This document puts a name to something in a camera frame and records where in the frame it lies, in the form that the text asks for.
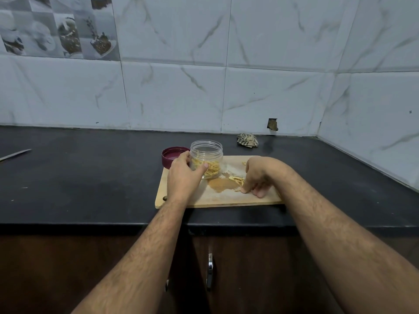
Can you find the clear jar maroon lid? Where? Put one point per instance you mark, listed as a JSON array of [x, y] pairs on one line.
[[208, 153]]

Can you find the brown wooden cabinet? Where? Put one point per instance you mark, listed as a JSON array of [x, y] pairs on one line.
[[65, 278]]

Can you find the decorative picture tiles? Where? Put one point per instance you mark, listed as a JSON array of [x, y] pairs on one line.
[[59, 26]]

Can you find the person's right hand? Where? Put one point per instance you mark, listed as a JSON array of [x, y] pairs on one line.
[[260, 176]]

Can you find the person's right forearm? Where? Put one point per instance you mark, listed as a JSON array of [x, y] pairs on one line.
[[353, 245]]

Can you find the black countertop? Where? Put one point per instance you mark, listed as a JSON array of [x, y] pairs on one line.
[[78, 186]]

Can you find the wooden cutting board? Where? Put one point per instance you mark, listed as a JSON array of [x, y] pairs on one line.
[[222, 196]]

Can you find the person's left hand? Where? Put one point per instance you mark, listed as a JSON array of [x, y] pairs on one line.
[[183, 182]]

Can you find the person's left forearm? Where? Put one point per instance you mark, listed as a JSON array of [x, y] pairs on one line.
[[131, 265]]

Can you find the pile of ginger strips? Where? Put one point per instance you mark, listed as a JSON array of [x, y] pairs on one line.
[[213, 170]]

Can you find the crumpled patterned cloth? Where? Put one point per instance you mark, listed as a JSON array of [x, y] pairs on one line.
[[247, 140]]

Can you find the flat grey object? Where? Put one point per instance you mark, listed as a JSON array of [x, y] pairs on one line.
[[14, 155]]

